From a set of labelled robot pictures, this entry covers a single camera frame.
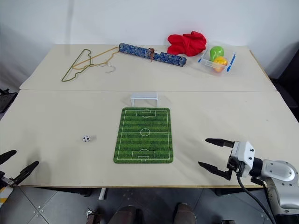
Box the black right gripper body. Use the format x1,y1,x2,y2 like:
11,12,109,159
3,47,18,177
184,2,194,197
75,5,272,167
225,155,245,182

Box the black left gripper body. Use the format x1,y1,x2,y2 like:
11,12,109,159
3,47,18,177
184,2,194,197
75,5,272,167
0,171,14,188

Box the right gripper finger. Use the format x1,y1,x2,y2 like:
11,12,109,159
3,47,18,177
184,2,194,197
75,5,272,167
205,138,235,148
198,161,233,181

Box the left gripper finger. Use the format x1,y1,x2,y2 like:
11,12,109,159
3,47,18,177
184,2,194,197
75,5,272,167
12,161,40,186
0,150,17,165

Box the green soccer field mat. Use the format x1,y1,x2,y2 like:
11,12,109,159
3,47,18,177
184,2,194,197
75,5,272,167
113,107,175,164

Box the brown rounded shape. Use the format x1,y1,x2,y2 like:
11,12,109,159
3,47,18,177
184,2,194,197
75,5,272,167
108,205,144,224
173,202,198,224

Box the black tray-like object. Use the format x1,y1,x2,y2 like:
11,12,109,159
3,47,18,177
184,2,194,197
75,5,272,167
0,88,19,115

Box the small brown metal object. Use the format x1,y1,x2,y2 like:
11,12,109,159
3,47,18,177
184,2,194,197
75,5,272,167
85,207,101,224

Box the orange toy fruit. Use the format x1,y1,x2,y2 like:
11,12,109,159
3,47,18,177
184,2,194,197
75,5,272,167
213,56,228,72

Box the white miniature goal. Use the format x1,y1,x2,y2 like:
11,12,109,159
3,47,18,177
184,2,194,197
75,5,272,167
130,92,160,108

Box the green toy fruit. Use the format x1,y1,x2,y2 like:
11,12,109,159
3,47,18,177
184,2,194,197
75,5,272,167
209,46,226,62

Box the red cloth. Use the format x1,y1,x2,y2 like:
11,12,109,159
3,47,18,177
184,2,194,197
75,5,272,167
167,30,207,57

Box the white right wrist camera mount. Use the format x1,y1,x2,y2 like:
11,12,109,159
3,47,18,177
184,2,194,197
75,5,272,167
230,140,256,178

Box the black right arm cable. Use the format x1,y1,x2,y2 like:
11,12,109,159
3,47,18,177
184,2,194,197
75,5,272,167
237,175,278,224

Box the clear basket with blue handles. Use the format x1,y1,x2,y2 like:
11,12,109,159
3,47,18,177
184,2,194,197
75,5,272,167
198,45,237,76

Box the green wire clothes hanger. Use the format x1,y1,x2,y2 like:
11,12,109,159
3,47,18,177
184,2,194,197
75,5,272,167
61,49,94,83

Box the brown tie string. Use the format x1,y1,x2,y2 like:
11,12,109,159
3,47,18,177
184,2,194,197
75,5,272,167
147,47,157,63

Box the yellow wire clothes hanger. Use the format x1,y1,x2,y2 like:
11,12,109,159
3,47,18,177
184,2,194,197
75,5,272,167
71,46,120,74

